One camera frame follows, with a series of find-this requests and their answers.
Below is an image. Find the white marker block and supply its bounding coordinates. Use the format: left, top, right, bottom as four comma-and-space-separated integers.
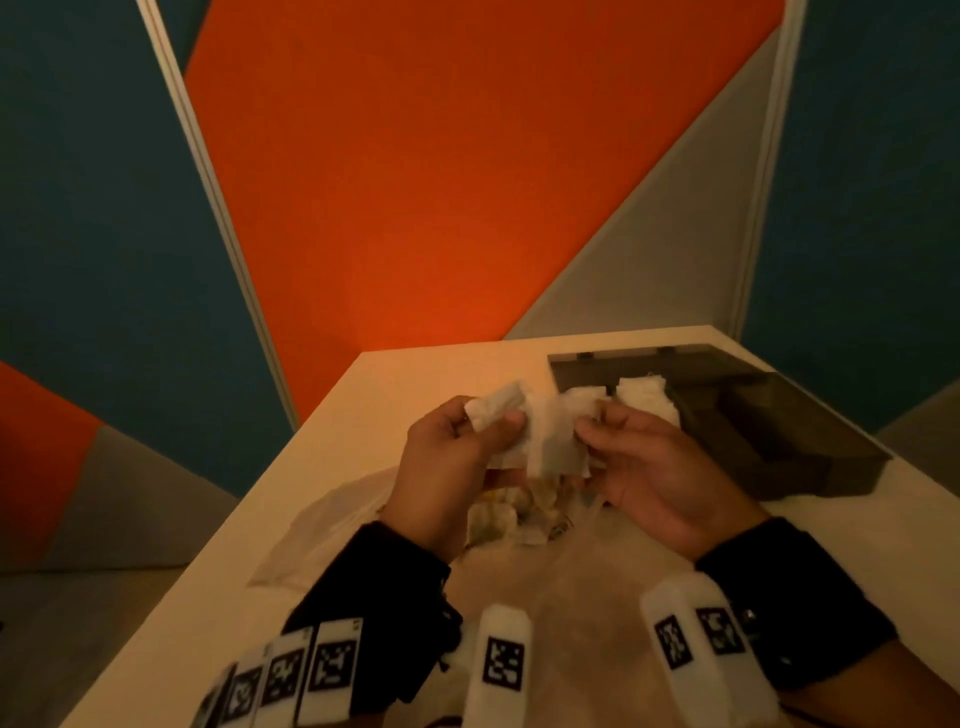
189, 617, 365, 728

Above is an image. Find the clear plastic bag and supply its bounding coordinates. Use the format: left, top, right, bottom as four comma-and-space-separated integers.
247, 464, 624, 594

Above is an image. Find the pile of paper tea bags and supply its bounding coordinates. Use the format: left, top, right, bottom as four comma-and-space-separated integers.
464, 479, 579, 549

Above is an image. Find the black wrist strap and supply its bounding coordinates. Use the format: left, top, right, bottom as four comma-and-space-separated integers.
283, 521, 464, 718
695, 517, 900, 691

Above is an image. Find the black cable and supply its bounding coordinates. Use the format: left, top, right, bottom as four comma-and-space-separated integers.
779, 701, 834, 728

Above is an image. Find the dark compartment organizer box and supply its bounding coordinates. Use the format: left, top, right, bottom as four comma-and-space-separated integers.
547, 343, 894, 502

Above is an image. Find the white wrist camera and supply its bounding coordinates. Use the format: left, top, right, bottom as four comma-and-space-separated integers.
463, 603, 534, 728
639, 571, 781, 728

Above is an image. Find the person's left hand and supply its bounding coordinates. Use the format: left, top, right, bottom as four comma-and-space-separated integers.
378, 395, 528, 564

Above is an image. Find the person's right hand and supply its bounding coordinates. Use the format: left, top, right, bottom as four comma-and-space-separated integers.
573, 401, 772, 564

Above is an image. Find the person's right forearm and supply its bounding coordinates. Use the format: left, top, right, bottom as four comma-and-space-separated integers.
779, 637, 960, 728

